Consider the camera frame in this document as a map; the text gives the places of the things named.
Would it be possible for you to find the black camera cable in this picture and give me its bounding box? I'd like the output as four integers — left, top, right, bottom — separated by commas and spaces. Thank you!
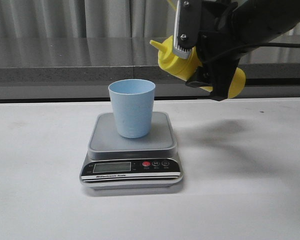
204, 41, 300, 63

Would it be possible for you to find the light blue plastic cup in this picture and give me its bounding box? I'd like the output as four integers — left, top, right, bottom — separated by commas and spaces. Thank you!
108, 79, 156, 139

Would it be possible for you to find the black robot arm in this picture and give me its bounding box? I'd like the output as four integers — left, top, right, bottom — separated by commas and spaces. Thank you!
177, 0, 300, 101

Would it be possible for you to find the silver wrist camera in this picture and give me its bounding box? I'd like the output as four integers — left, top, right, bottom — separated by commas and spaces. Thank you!
172, 0, 202, 59

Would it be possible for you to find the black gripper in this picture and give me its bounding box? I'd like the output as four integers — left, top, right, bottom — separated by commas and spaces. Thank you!
185, 0, 239, 102

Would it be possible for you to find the yellow squeeze bottle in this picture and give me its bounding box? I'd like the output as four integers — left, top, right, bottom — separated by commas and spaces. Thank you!
149, 35, 246, 99

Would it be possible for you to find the grey curtain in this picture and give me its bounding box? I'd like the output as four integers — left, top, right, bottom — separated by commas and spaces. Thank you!
0, 0, 300, 39

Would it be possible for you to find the silver digital kitchen scale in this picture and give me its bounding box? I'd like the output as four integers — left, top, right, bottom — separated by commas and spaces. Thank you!
79, 111, 184, 190

